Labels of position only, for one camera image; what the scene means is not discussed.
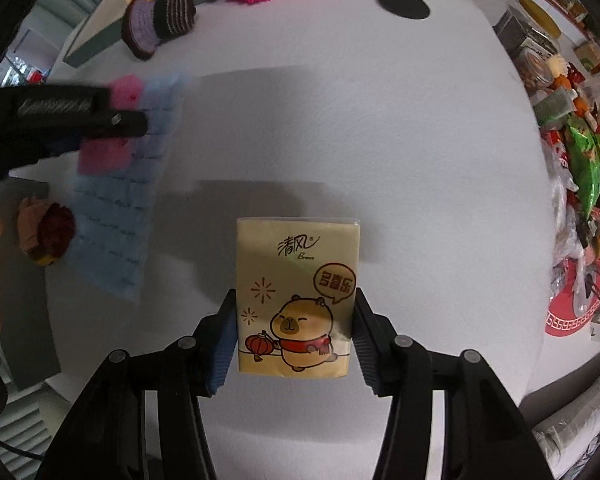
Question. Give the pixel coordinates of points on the large grey storage box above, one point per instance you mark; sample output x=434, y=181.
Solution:
x=25, y=310

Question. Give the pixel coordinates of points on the pink sock roll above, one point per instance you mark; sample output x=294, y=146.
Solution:
x=27, y=225

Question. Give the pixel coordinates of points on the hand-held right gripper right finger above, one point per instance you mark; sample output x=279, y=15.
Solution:
x=367, y=355

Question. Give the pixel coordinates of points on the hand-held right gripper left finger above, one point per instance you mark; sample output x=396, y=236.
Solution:
x=222, y=355

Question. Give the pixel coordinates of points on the red round paper plate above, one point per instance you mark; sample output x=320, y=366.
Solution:
x=565, y=317

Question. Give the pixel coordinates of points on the dark red sock ball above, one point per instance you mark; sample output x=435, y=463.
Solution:
x=57, y=227

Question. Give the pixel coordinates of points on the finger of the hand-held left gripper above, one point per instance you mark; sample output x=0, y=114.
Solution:
x=55, y=102
x=120, y=124

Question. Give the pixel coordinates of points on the small hot pink fluffy cloth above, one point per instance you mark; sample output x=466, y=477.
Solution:
x=127, y=90

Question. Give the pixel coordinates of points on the yellow and dark sock roll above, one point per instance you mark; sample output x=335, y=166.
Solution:
x=45, y=259

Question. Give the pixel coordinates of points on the light blue fluffy cloth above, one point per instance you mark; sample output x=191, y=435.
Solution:
x=115, y=220

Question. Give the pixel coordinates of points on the black round disc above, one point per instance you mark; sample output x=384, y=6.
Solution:
x=403, y=3

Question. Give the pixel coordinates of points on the yellow tissue packet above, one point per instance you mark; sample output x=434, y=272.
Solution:
x=295, y=270

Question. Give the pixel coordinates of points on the dark striped sock roll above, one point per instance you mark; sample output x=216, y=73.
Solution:
x=177, y=12

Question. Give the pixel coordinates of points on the pile of snack packets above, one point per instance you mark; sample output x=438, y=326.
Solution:
x=580, y=150

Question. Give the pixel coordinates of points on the purple sock roll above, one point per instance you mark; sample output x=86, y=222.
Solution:
x=140, y=25

